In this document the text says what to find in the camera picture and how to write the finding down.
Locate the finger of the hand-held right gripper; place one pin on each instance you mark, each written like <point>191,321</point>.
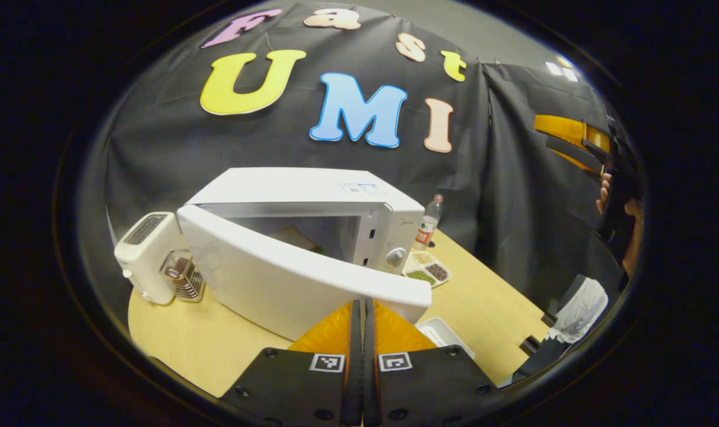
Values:
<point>567,127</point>
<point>573,153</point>

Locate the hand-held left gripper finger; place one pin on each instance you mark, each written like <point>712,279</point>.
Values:
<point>355,367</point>
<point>369,367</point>

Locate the white microwave oven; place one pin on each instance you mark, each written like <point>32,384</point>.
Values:
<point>276,279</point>

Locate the small ceiling light panel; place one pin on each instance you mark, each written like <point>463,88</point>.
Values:
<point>561,68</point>

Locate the white rectangular tray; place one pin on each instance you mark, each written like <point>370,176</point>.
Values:
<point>445,335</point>

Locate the white divided bean dish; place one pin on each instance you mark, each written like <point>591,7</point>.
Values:
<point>428,270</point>

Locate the white plastic bag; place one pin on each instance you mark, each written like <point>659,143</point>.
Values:
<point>582,308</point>

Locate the clear plastic water bottle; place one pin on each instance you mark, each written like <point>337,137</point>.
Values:
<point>428,225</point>

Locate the black chair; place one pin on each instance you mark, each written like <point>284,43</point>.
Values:
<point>543,362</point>

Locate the clear glass jar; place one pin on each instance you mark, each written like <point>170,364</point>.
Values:
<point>187,287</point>

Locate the white toaster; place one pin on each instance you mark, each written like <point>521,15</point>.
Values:
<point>143,255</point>

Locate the black backdrop cloth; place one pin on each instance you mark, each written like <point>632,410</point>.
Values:
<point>175,142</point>

